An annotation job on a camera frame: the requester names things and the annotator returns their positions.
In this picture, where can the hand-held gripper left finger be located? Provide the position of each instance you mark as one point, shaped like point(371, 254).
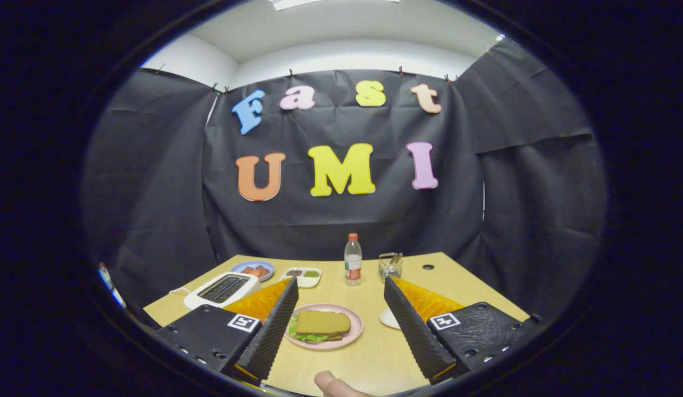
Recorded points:
point(269, 331)

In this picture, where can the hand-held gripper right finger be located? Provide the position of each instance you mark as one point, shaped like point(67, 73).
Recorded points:
point(410, 325)

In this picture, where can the green lettuce leaf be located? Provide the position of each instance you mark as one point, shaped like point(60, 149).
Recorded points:
point(293, 331)

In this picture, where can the brown toasted bread slice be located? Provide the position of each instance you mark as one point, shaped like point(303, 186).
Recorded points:
point(322, 322)

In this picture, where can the white plate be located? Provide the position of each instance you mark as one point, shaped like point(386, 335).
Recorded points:
point(388, 320)

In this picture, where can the pink plate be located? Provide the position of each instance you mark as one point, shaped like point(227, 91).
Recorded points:
point(355, 328)

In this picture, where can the white divided seasoning tray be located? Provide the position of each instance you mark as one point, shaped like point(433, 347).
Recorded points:
point(302, 283)

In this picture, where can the reddish meat pieces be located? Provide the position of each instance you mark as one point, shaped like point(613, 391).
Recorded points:
point(256, 271)

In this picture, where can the blue plate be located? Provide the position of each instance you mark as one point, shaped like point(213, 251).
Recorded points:
point(236, 268)

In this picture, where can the clear water bottle red cap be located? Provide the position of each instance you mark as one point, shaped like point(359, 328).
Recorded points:
point(353, 270)

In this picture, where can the white toaster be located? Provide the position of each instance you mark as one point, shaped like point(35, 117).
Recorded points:
point(195, 302)

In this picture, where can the black backdrop cloth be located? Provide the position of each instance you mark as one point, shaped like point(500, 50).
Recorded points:
point(347, 220)

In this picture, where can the white and red object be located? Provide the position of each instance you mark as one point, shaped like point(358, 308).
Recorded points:
point(111, 284)

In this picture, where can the ceiling light panel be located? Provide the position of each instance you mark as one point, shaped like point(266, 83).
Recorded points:
point(330, 3)

